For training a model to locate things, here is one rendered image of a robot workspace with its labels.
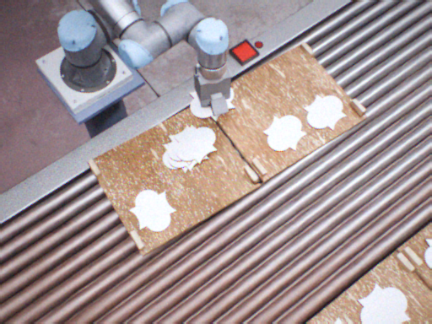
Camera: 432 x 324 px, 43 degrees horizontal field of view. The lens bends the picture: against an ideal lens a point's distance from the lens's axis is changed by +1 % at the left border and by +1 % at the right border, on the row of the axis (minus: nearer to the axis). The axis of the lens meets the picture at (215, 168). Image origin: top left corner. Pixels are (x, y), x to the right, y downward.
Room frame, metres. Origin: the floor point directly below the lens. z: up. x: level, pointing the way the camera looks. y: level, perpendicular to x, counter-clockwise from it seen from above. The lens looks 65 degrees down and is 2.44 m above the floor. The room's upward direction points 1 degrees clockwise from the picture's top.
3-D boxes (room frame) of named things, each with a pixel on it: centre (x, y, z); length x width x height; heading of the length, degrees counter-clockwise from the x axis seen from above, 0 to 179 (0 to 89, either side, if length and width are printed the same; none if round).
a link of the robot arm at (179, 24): (0.89, 0.09, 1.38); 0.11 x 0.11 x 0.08; 42
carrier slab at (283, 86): (0.92, -0.22, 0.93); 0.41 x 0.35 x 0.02; 125
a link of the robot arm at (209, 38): (0.83, 0.02, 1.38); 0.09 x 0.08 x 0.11; 42
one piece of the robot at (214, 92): (0.80, 0.01, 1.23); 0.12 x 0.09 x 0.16; 19
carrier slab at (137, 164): (0.68, 0.13, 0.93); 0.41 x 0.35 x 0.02; 123
